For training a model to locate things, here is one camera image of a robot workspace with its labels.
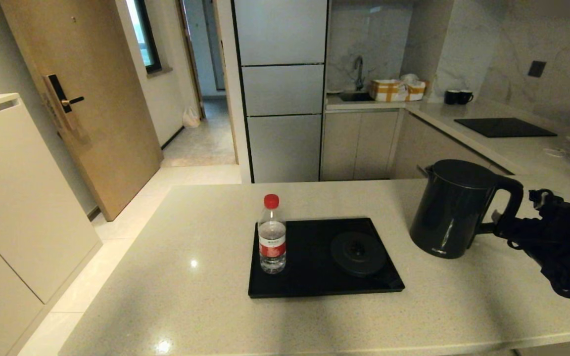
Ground black electric kettle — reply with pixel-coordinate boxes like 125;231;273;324
409;159;524;260

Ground water bottle red cap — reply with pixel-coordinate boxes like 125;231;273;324
257;194;287;275

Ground black round kettle base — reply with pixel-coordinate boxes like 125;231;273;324
330;231;386;276

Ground black induction cooktop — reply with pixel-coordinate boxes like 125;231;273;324
454;117;559;137

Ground small white yellow-striped box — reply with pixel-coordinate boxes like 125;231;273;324
404;82;427;101

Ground beige kitchen base cabinets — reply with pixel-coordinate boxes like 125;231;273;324
321;110;513;181

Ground large white yellow-striped box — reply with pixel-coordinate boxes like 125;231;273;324
369;79;407;102

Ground black rectangular tray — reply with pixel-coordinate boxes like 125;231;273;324
247;218;405;299

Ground dark kitchen faucet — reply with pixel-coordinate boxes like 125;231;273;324
352;55;365;91

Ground silver refrigerator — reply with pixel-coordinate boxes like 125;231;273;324
231;0;329;183

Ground white plastic bag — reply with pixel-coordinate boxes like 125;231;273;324
182;106;201;130

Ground dark-framed window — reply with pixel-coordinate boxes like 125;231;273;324
126;0;163;76

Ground wooden door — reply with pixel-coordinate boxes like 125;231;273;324
0;0;163;223

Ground white cabinet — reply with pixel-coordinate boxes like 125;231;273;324
0;93;101;356

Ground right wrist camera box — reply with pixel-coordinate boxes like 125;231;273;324
529;188;565;208

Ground black door lock handle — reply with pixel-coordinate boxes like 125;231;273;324
43;74;85;132

